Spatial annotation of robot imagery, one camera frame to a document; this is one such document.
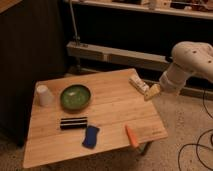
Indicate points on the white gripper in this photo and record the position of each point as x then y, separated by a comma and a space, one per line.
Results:
168, 85

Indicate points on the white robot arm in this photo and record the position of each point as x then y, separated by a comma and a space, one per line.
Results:
188, 59

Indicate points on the white tube bottle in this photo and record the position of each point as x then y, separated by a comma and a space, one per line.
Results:
139, 84

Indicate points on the orange carrot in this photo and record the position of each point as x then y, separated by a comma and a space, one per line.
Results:
132, 137

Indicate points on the green bowl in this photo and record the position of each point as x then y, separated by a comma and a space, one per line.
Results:
75, 97

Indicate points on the blue sponge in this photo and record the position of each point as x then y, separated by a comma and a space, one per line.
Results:
90, 139

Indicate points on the wooden shelf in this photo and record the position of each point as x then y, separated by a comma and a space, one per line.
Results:
141, 8

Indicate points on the metal pole stand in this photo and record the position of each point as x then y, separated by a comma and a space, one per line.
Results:
76, 35

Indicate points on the black striped rectangular block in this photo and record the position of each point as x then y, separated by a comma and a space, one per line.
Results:
73, 123

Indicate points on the white plastic cup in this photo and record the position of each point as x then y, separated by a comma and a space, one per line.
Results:
45, 95

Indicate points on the grey baseboard rail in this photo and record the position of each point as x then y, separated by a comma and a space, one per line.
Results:
117, 56

